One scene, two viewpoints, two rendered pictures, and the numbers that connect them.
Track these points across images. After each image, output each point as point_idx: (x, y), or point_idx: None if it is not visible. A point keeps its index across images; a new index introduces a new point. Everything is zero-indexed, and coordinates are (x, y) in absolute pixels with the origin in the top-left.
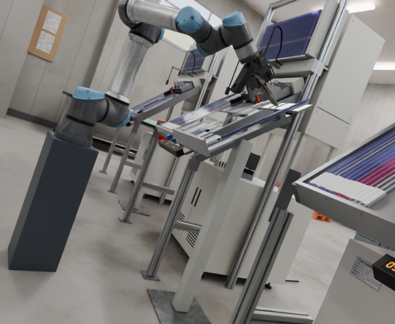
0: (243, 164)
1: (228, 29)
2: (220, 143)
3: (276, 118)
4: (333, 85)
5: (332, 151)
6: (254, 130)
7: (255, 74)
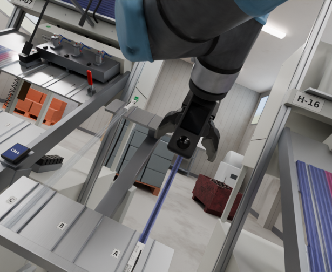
0: (122, 221)
1: (244, 22)
2: (155, 265)
3: (149, 136)
4: (148, 65)
5: (133, 123)
6: (138, 167)
7: (211, 119)
